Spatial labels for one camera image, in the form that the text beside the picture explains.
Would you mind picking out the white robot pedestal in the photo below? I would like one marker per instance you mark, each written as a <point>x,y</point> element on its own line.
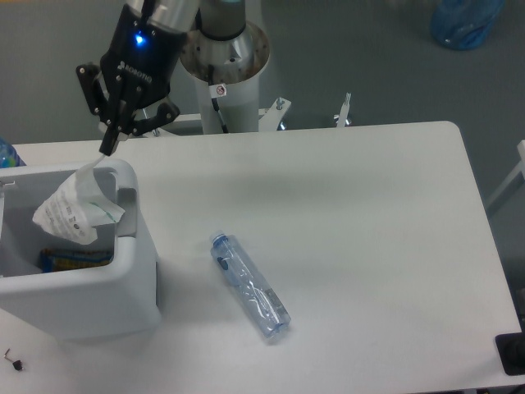
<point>226,77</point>

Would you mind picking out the clear plastic water bottle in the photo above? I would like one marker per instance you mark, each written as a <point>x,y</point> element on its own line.
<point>253,290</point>

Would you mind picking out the white trash can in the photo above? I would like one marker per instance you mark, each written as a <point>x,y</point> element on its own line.
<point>116,298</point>

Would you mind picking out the white frame at right edge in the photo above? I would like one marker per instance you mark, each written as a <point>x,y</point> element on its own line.
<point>509,186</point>

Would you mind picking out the metal clamp bolt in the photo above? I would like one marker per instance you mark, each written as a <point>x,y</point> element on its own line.
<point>342,118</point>

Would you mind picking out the white pedestal base bracket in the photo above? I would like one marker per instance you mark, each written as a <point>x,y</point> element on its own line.
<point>269,119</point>

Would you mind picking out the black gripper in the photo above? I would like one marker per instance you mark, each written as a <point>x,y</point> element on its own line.
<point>144,50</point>

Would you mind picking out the blue plastic bag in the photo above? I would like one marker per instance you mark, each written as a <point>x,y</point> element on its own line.
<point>464,25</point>

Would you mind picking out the black device at table edge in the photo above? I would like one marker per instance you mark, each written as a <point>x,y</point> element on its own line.
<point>510,347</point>

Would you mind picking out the blue yellow snack wrapper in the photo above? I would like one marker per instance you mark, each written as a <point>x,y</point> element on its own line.
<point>65,260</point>

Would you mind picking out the blue bottle at left edge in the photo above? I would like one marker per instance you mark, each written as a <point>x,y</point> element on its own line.
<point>9,156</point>

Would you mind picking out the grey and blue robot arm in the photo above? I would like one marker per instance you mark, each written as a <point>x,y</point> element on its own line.
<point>219,20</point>

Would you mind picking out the white plastic wrapper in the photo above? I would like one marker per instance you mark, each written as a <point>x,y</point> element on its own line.
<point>77,208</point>

